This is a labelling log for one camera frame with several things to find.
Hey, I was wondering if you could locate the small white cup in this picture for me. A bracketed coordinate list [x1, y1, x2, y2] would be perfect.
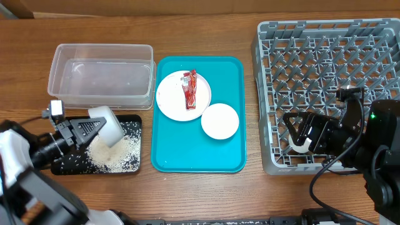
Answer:
[287, 134, 313, 154]

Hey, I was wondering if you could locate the grey bowl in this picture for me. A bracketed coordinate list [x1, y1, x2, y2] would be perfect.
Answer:
[88, 106, 124, 148]

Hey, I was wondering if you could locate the pile of rice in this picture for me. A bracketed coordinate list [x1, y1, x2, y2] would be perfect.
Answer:
[61, 121, 141, 173]

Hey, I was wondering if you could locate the pink white bowl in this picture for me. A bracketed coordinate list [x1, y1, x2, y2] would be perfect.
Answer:
[201, 103, 239, 140]

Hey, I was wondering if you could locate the large white plate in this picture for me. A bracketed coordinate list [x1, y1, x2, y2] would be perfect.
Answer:
[156, 71, 212, 122]

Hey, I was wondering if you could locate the red ketchup packet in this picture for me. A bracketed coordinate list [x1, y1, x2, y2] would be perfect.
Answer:
[181, 69, 197, 110]

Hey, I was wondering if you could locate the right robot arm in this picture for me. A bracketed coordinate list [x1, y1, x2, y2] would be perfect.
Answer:
[283, 99, 399, 224]

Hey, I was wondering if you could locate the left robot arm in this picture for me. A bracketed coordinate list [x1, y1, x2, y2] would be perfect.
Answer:
[1, 116, 137, 225]

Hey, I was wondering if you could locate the grey dishwasher rack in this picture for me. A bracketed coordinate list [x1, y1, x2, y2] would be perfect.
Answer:
[251, 18, 399, 175]

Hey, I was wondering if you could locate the black tray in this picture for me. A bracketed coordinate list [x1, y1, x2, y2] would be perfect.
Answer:
[50, 114, 143, 176]

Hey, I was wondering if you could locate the clear plastic bin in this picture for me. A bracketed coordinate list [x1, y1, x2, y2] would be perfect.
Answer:
[47, 44, 156, 110]

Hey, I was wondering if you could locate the teal serving tray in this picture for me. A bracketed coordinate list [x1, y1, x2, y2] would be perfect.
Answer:
[151, 56, 247, 173]

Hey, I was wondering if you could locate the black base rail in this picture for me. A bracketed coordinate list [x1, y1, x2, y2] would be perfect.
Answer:
[135, 216, 355, 225]

